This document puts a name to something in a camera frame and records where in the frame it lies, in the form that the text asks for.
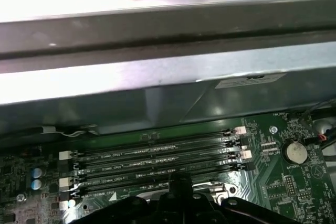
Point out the round coin battery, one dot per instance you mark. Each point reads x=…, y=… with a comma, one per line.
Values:
x=296, y=152

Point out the black open PC case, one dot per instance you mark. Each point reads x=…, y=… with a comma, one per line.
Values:
x=168, y=32

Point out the RAM slot with white clips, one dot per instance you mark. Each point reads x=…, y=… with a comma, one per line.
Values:
x=147, y=170
x=157, y=142

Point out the green motherboard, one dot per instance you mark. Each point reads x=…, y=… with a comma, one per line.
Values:
x=275, y=182

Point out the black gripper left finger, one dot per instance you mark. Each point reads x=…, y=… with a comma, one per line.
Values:
x=174, y=184

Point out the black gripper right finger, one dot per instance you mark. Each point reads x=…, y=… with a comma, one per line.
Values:
x=187, y=184

